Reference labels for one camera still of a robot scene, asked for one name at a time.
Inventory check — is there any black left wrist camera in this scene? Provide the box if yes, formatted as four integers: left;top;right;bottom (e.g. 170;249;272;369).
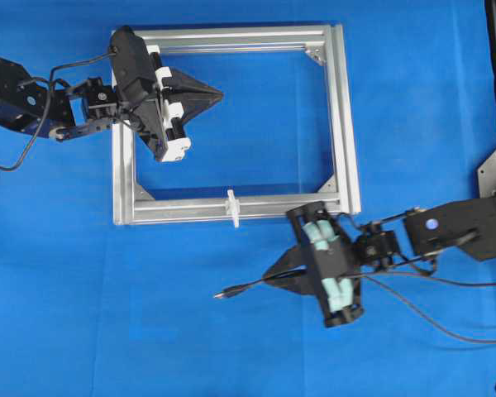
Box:
109;26;157;108

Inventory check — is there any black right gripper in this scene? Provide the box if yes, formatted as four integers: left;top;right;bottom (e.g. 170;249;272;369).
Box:
262;201;364;328

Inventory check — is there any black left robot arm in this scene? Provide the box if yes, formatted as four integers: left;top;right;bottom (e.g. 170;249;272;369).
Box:
0;45;223;162

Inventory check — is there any aluminium extrusion frame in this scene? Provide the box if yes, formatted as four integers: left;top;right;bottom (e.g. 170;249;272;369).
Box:
112;25;361;225

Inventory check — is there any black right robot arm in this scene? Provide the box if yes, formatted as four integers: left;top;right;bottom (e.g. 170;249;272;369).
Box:
262;194;496;328

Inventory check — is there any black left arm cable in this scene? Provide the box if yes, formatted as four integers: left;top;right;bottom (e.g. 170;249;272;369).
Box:
0;49;119;172

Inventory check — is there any blue table cloth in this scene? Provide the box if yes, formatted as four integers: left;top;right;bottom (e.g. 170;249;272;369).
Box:
0;1;496;396

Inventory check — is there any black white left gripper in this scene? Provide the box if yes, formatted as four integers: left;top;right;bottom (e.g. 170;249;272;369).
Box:
132;66;224;162

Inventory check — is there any white zip tie loop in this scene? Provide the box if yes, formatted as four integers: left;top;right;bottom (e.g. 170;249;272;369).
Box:
225;189;241;228

